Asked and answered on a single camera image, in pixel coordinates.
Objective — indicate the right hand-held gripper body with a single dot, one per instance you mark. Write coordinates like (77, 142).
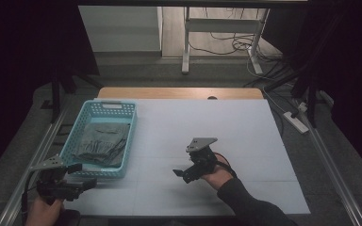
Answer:
(202, 163)

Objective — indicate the grey-green pants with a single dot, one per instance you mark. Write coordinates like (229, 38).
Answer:
(103, 144)

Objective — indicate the white metal desk frame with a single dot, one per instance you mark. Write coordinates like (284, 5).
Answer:
(223, 25)

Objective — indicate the white table mat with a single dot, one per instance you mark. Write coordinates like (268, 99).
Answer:
(238, 125)

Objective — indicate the wooden table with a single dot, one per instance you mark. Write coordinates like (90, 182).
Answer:
(169, 93)

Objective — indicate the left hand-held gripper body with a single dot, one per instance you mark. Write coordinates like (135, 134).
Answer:
(56, 188)

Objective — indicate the aluminium rail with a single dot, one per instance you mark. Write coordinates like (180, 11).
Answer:
(28, 163)
(333, 169)

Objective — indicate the black metal stand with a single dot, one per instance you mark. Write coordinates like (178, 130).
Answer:
(311, 94)
(56, 94)

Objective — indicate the light blue plastic basket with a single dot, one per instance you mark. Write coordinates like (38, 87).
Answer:
(106, 111)

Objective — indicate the black curtain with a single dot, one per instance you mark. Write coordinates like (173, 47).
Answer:
(19, 62)
(355, 78)

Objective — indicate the person's left hand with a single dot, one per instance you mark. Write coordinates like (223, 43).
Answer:
(42, 213)

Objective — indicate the white power strip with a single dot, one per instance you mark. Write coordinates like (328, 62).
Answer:
(295, 122)

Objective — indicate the person's right hand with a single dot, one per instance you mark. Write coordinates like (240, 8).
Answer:
(220, 177)

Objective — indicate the white plug adapter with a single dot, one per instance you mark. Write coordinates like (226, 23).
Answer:
(303, 107)

